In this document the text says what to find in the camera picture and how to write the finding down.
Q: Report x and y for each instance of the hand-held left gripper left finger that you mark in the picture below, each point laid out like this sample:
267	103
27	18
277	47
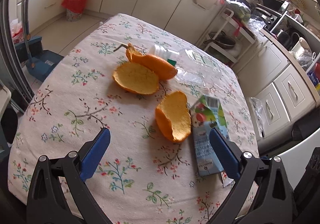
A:
96	156

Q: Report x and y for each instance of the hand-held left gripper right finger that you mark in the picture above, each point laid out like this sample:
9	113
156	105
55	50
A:
225	156

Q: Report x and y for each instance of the red white packet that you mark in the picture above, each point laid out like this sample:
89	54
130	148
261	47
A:
226	180

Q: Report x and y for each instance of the blue drink carton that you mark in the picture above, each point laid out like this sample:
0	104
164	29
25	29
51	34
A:
202	124

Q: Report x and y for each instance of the curled orange peel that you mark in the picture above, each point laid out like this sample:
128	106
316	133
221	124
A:
175	114

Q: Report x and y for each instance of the clear plastic bottle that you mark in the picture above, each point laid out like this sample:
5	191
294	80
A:
195	74

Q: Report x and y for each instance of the round orange peel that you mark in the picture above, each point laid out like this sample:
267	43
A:
135	76

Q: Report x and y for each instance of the orange peel with stem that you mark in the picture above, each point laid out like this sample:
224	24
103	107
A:
155	64

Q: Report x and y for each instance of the grey refrigerator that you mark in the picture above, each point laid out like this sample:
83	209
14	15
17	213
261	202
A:
297	150

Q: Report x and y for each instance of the black hanging cloth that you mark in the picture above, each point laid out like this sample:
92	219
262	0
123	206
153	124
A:
305	126

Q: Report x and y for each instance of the clear crumpled plastic bag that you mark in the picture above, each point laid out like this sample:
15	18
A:
257	114

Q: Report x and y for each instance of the floral tablecloth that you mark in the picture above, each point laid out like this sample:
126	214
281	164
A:
75	89

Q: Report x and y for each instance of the blue dustpan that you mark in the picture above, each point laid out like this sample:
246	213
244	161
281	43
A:
42	64

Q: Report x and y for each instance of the white plastic sack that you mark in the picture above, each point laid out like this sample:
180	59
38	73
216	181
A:
236	49

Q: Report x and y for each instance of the black frying pan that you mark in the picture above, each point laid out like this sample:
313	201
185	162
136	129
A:
223	40

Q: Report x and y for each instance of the white trolley rack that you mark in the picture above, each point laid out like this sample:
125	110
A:
246	35

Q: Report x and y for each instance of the white kettle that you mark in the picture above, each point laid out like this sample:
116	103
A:
300	46

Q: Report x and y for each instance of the black toaster oven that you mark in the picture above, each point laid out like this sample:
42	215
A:
267	18

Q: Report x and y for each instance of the bagged green vegetables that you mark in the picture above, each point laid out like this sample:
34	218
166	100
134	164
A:
240	10

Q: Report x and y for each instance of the red white bag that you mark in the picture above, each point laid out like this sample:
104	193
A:
16	29

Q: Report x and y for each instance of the floral bin with red bag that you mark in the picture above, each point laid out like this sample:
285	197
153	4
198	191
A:
75	4

